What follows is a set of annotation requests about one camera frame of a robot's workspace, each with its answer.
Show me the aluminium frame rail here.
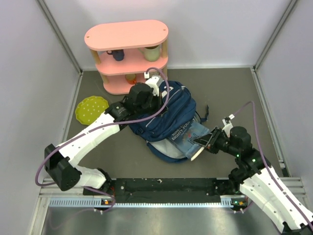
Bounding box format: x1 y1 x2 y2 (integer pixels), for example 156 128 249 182
31 178 312 235

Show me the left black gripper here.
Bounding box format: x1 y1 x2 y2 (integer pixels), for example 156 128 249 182
135 90 168 117

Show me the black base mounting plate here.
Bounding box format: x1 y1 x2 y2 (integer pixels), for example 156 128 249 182
98 178 240 196

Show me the pink three-tier wooden shelf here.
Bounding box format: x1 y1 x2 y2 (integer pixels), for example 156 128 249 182
84 20 169 95

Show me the dark blue mug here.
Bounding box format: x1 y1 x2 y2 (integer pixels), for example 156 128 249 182
106 49 125 61

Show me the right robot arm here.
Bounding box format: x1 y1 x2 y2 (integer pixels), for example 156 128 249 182
194 123 313 235

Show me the pale green mug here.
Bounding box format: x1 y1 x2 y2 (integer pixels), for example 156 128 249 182
138 45 160 62

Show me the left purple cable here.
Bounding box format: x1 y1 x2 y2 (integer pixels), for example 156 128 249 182
35 67 170 213

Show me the navy blue student backpack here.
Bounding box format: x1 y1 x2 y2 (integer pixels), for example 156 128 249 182
129 81 208 163

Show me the small orange cup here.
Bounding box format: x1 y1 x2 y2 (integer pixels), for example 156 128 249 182
125 74 137 85

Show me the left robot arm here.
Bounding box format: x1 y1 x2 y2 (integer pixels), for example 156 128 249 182
45 75 169 194

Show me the blue Nineteen Eighty-Four book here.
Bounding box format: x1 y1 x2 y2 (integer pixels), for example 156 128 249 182
167 119 210 161

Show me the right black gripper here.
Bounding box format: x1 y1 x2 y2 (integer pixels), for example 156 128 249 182
193 126 240 157

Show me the green polka dot plate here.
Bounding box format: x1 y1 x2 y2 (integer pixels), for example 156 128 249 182
75 95 109 125

